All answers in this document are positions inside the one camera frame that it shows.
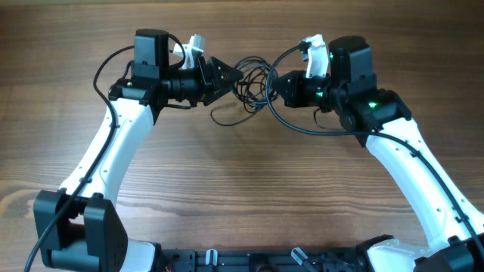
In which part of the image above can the thick black USB cable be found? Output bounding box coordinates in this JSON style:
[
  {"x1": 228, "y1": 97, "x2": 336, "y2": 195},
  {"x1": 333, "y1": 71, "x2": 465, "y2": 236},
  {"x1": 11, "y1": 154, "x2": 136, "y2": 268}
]
[{"x1": 209, "y1": 55, "x2": 281, "y2": 128}]

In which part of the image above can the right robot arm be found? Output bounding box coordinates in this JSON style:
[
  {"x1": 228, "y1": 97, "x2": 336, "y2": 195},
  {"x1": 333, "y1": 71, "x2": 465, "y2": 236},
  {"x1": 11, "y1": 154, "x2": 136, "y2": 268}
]
[{"x1": 265, "y1": 35, "x2": 483, "y2": 271}]

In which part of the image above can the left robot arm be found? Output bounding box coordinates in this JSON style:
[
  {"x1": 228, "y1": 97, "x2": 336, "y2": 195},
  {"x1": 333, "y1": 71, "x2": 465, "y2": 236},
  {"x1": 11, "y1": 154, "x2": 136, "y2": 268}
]
[{"x1": 31, "y1": 29, "x2": 243, "y2": 271}]

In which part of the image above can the right camera black cable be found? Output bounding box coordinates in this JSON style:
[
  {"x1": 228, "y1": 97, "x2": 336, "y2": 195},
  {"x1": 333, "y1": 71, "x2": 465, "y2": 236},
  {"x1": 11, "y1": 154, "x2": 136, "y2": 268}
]
[{"x1": 265, "y1": 43, "x2": 484, "y2": 261}]

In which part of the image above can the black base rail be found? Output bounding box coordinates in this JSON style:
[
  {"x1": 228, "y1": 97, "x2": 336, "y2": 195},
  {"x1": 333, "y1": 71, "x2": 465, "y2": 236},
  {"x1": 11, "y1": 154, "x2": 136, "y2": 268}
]
[{"x1": 154, "y1": 247, "x2": 373, "y2": 272}]

